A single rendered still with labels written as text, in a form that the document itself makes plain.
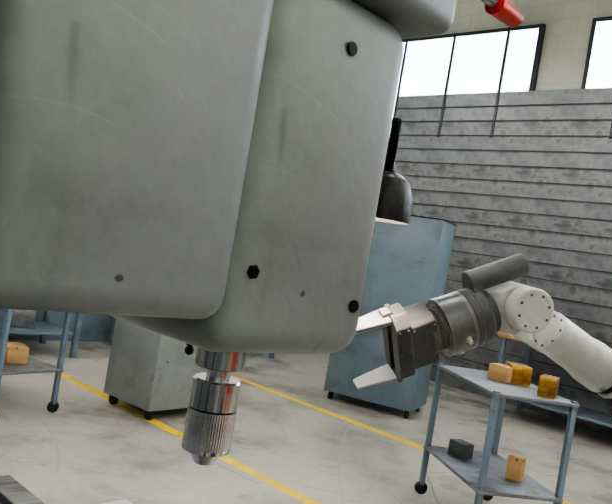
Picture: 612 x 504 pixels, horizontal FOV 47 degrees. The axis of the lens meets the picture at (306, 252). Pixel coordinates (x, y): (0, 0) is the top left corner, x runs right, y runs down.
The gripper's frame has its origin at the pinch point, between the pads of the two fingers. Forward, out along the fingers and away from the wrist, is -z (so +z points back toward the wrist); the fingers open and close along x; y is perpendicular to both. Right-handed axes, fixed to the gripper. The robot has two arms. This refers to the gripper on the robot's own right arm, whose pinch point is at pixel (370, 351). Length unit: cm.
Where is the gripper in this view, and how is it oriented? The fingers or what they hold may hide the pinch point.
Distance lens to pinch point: 101.5
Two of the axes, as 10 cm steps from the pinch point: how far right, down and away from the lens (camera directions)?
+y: 3.2, 4.7, -8.2
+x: -1.4, -8.4, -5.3
